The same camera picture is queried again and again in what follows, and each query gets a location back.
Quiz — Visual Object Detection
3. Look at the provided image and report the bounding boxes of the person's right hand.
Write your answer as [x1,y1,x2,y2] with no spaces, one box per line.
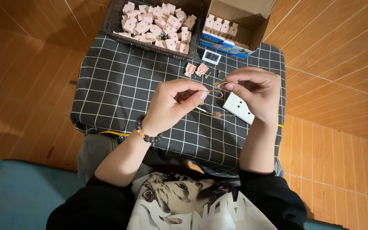
[224,66,282,126]

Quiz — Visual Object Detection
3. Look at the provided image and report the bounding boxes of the person's left hand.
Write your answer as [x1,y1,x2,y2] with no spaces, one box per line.
[142,79,209,136]

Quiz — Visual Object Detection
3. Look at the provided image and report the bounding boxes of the bent copper wire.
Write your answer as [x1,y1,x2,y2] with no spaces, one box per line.
[203,89,224,99]

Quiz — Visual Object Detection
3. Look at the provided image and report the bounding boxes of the white socket plate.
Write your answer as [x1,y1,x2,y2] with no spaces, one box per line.
[223,92,255,125]

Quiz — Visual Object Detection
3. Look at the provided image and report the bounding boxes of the pink plastic socket part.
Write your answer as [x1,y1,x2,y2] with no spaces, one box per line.
[195,63,210,77]
[184,63,197,78]

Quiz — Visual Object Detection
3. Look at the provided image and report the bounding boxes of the black white checked cloth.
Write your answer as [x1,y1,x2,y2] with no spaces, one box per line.
[70,30,287,178]

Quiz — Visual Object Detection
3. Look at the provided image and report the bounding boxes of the small white digital clock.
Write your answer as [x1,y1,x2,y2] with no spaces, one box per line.
[201,49,222,66]

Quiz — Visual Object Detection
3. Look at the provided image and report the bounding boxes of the open cardboard box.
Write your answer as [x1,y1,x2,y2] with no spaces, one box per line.
[199,0,278,60]

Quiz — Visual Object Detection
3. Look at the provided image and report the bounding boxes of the row of pink boxed parts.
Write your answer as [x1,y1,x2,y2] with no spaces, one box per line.
[203,14,250,50]

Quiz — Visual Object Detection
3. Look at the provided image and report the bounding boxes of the pile of pink plastic parts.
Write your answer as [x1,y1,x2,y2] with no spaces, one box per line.
[113,1,198,55]

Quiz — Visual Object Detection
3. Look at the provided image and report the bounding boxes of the grey trousers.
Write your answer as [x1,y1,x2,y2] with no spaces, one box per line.
[77,134,285,180]

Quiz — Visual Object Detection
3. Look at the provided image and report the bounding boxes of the black mesh basket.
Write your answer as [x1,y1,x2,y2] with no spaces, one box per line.
[101,0,208,61]

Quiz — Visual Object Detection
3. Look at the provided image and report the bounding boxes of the black printed sweater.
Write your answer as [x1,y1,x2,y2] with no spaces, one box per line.
[46,166,308,230]

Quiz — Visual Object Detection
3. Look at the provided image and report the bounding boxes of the blue mat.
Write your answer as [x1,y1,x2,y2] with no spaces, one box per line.
[0,159,347,230]

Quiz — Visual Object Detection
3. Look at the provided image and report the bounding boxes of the dark bead bracelet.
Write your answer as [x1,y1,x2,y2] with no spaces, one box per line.
[135,114,164,144]

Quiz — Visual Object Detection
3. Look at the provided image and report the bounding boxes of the yellow cable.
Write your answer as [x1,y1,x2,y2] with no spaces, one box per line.
[98,124,284,137]

